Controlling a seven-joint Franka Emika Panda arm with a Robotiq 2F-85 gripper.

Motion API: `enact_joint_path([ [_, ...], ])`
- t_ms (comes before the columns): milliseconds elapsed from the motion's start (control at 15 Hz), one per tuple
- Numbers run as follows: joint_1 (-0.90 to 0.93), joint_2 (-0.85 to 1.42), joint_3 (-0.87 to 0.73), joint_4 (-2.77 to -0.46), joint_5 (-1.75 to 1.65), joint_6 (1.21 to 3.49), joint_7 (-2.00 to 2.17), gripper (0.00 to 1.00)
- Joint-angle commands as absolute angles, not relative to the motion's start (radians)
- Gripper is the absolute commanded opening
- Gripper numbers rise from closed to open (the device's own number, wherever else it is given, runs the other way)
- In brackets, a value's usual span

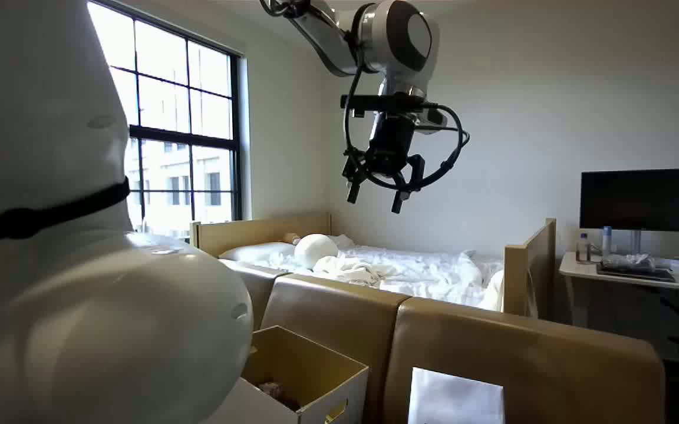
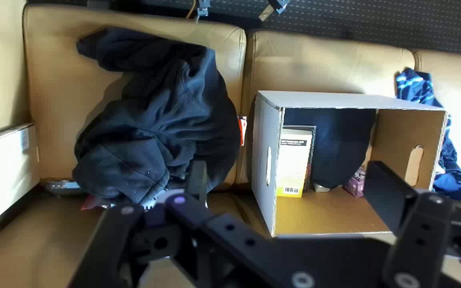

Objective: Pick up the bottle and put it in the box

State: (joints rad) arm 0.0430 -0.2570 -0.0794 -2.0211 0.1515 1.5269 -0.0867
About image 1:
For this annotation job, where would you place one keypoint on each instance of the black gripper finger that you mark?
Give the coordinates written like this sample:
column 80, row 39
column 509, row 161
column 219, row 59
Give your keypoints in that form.
column 357, row 176
column 409, row 183

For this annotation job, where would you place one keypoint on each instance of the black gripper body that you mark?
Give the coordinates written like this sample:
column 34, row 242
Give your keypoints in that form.
column 390, row 145

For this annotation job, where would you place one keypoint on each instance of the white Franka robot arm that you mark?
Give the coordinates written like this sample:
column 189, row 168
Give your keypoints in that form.
column 57, row 329

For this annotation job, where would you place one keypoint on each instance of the dark small bottle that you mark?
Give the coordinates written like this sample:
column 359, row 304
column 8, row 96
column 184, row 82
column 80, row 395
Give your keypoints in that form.
column 584, row 251

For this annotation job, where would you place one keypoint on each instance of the open cardboard box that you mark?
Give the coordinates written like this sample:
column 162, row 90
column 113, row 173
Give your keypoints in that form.
column 308, row 365

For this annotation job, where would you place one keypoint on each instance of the clear slim bottle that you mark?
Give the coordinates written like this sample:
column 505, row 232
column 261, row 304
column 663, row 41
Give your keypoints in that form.
column 607, row 240

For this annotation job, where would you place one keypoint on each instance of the white round plush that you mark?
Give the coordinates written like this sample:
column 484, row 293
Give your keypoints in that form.
column 315, row 247

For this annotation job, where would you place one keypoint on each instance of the white crumpled bed sheet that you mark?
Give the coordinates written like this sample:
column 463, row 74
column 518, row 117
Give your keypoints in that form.
column 425, row 272

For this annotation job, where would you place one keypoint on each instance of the white pillow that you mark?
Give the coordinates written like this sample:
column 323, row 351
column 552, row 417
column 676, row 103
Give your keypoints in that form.
column 261, row 252

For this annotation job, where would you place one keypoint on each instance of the wooden bed with white bedding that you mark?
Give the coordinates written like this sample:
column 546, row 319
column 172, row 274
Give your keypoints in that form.
column 528, row 267

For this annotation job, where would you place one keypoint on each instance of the black framed window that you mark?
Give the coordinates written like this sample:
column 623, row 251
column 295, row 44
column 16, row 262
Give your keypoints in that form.
column 188, row 132

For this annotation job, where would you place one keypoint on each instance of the white desk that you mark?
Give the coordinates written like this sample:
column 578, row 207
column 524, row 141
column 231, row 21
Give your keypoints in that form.
column 590, row 272

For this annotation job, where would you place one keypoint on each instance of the white paper sheet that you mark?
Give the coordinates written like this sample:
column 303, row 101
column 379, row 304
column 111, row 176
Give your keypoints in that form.
column 456, row 398

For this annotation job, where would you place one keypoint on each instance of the black computer monitor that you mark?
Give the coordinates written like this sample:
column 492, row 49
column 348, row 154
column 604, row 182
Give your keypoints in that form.
column 646, row 199

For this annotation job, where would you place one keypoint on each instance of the tan leather sofa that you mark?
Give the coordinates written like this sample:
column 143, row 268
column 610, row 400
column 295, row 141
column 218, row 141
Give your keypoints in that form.
column 559, row 368

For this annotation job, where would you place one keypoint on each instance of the dark keyboard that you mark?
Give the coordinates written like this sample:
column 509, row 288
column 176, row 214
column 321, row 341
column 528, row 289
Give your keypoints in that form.
column 634, row 268

